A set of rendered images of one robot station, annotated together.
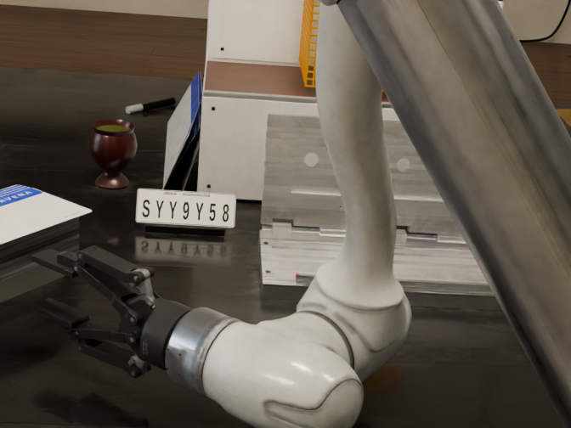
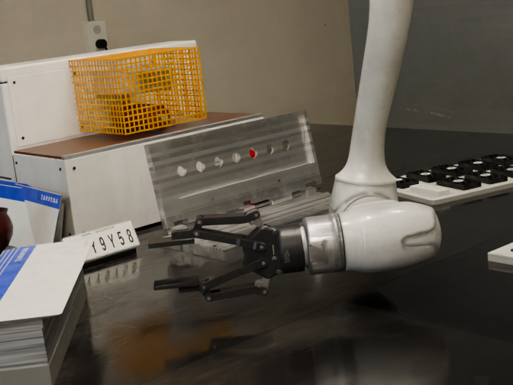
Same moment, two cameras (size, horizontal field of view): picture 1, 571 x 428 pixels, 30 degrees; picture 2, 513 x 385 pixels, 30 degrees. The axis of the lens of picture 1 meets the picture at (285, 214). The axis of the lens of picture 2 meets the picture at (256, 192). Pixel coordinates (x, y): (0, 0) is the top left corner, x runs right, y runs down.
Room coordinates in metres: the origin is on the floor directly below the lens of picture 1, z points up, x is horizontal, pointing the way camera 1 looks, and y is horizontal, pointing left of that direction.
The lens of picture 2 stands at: (-0.08, 0.97, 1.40)
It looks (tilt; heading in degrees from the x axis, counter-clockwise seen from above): 12 degrees down; 325
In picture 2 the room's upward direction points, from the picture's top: 6 degrees counter-clockwise
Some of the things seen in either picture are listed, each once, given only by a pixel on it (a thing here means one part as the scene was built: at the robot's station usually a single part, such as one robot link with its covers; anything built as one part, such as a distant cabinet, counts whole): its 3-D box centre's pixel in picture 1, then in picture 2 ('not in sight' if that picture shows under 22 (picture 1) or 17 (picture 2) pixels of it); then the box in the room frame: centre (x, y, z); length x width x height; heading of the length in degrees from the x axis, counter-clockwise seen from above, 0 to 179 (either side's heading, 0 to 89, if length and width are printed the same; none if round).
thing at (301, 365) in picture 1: (293, 380); (388, 234); (0.98, -0.02, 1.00); 0.16 x 0.13 x 0.11; 57
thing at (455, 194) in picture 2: not in sight; (468, 178); (1.43, -0.72, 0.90); 0.40 x 0.27 x 0.01; 79
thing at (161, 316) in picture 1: (155, 329); (272, 250); (1.07, 0.14, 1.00); 0.09 x 0.07 x 0.08; 57
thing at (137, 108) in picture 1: (150, 104); not in sight; (2.27, 0.32, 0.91); 0.14 x 0.02 x 0.02; 142
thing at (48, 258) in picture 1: (60, 262); (171, 241); (1.15, 0.26, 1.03); 0.07 x 0.03 x 0.01; 57
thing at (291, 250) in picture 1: (404, 264); (275, 218); (1.50, -0.19, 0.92); 0.44 x 0.21 x 0.04; 94
